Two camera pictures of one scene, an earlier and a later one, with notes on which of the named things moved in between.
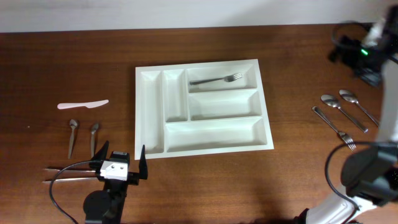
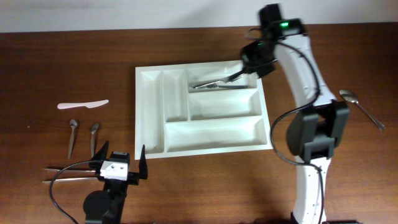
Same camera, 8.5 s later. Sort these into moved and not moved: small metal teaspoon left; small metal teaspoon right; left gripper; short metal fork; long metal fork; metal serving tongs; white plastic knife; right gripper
Moved: right gripper; long metal fork; short metal fork
Not moved: small metal teaspoon left; white plastic knife; left gripper; small metal teaspoon right; metal serving tongs
